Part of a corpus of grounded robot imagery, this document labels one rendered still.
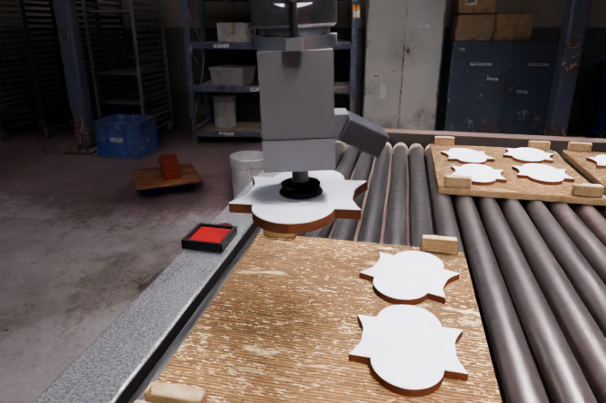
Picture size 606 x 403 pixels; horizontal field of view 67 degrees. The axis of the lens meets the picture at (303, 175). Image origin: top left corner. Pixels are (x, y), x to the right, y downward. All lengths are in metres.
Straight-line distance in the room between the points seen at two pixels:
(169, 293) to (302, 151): 0.39
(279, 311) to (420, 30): 4.68
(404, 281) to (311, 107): 0.36
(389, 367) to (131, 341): 0.32
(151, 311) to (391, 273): 0.34
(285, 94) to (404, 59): 4.77
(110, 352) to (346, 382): 0.29
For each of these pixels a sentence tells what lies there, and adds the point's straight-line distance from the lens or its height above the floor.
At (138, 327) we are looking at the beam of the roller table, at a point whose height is 0.92.
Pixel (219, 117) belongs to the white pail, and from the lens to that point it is 5.36.
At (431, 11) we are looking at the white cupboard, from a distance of 5.17.
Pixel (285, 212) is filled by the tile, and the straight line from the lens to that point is 0.41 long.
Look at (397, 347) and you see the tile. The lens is 0.55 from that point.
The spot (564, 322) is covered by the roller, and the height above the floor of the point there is 0.91.
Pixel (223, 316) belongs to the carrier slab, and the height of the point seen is 0.94.
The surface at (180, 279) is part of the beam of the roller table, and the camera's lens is 0.75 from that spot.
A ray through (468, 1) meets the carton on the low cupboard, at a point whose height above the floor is 1.51.
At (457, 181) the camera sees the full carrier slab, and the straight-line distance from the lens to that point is 1.08.
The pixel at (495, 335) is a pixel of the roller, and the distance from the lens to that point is 0.67.
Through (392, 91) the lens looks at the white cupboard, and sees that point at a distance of 5.16.
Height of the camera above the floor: 1.29
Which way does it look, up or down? 18 degrees down
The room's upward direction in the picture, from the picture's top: straight up
